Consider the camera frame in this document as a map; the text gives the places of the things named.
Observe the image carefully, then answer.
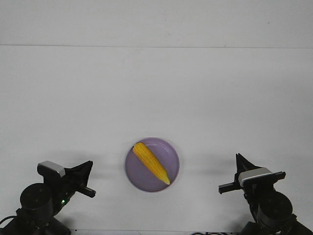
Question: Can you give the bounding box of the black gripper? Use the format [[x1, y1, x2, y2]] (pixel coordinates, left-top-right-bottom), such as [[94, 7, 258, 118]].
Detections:
[[218, 153, 286, 197], [44, 161, 96, 211]]

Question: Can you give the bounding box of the purple round plate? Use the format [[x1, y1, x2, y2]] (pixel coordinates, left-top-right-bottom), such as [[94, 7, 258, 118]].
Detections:
[[124, 137, 179, 192]]

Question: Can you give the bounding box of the yellow corn cob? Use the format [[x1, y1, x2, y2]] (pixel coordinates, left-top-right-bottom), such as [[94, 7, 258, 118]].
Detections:
[[132, 142, 171, 185]]

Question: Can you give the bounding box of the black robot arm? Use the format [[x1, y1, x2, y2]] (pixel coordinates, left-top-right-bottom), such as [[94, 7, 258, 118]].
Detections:
[[0, 161, 96, 235], [218, 153, 313, 235]]

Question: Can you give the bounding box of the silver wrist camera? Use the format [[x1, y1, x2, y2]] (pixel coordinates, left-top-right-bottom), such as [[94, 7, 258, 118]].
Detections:
[[37, 161, 66, 178], [238, 167, 273, 187]]

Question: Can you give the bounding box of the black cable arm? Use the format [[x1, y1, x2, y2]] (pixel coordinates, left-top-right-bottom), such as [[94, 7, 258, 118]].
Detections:
[[0, 214, 19, 225]]

